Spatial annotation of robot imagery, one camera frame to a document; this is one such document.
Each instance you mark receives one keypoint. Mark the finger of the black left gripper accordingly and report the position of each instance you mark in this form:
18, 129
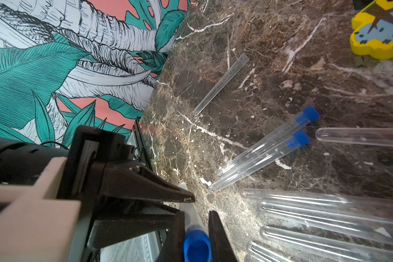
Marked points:
109, 229
132, 180

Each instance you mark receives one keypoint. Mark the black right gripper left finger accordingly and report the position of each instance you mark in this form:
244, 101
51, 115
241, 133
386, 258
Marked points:
172, 250

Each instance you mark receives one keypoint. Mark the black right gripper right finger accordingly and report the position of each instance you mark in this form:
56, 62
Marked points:
221, 249

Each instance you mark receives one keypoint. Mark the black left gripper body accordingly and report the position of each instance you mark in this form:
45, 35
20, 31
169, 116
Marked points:
95, 155

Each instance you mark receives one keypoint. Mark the test tube with blue stopper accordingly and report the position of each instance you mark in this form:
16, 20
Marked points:
260, 160
365, 227
332, 249
196, 241
262, 254
316, 200
306, 116
361, 136

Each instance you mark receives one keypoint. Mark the clear test tube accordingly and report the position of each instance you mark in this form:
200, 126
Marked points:
225, 79

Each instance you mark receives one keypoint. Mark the yellow butterfly toy block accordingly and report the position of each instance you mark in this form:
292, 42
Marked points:
373, 31

